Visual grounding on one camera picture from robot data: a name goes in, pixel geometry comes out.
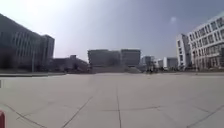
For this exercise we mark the white building with many windows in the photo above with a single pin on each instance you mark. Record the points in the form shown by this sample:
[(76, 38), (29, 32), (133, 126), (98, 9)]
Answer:
[(206, 43)]

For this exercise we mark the red object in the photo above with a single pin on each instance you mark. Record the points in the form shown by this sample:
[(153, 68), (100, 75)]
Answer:
[(2, 120)]

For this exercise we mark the grey block building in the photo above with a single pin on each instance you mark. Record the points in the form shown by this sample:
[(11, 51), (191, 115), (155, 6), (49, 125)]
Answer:
[(106, 57)]

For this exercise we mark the group of pale buildings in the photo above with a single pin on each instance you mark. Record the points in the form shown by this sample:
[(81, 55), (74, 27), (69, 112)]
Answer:
[(170, 62)]

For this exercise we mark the low dark building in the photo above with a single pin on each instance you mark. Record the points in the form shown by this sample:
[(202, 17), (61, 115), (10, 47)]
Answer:
[(70, 63)]

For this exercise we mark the dark raised kerb strip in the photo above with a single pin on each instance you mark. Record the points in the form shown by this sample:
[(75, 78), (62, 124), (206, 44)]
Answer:
[(26, 74)]

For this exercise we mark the tall dark building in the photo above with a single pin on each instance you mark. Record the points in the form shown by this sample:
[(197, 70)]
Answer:
[(20, 50)]

